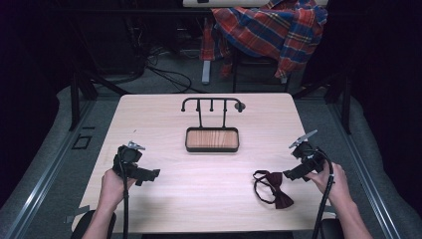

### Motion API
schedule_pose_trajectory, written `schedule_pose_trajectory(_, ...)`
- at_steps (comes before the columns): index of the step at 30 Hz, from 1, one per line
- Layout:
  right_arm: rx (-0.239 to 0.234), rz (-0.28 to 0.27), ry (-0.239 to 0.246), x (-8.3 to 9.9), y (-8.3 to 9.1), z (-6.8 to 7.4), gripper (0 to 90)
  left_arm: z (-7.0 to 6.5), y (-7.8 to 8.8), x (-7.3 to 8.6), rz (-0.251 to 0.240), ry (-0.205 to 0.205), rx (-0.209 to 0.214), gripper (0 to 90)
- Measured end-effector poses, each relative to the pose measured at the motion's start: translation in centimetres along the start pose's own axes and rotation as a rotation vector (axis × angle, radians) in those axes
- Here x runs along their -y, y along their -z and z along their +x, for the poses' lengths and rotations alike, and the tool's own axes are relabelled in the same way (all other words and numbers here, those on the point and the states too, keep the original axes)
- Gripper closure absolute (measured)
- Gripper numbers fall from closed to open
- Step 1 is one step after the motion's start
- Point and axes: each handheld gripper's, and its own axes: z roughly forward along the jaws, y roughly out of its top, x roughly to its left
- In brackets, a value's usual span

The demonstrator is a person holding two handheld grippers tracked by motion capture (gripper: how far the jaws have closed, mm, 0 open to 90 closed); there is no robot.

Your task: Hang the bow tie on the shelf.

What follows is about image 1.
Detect aluminium rail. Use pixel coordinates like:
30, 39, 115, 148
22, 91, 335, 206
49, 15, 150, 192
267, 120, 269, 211
326, 99, 404, 239
3, 99, 98, 239

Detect person's right hand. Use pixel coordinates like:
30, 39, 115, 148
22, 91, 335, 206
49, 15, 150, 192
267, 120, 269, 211
305, 161, 348, 204

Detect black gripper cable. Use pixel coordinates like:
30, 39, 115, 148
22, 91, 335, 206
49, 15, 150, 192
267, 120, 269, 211
303, 147, 335, 239
117, 152, 131, 239

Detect red blue plaid shirt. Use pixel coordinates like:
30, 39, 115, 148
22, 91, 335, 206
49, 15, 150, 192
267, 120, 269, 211
199, 0, 329, 80

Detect dark red bow tie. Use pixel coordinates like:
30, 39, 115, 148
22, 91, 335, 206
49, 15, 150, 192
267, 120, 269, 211
252, 169, 296, 210

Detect black chair frame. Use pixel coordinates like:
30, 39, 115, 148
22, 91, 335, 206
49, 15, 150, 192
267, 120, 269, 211
230, 46, 291, 94

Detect black rack with wooden tray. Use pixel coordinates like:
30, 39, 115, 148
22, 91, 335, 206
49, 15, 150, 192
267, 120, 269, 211
180, 97, 247, 153

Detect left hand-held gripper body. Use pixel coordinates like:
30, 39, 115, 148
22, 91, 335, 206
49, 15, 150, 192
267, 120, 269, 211
111, 140, 147, 180

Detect black metal stand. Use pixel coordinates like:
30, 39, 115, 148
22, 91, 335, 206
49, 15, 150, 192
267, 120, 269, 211
68, 68, 130, 132
292, 71, 353, 135

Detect white table leg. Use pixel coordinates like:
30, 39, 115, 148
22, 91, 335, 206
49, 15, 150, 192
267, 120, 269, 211
201, 59, 212, 86

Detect person's left hand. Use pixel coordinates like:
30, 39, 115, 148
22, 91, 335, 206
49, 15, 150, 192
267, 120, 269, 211
99, 167, 137, 211

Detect black armrest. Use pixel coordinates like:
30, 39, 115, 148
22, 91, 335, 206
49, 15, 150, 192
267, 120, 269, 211
70, 209, 117, 239
318, 217, 345, 239

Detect black floor cables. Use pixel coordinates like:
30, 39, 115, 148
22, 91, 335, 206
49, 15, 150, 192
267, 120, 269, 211
125, 19, 208, 95

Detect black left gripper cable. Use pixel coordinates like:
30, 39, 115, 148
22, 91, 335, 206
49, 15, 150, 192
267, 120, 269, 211
117, 152, 131, 239

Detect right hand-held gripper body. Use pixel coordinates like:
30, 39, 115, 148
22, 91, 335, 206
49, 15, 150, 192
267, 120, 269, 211
288, 129, 328, 174

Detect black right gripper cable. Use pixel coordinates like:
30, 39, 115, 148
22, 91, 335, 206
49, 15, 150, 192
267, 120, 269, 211
303, 147, 335, 239

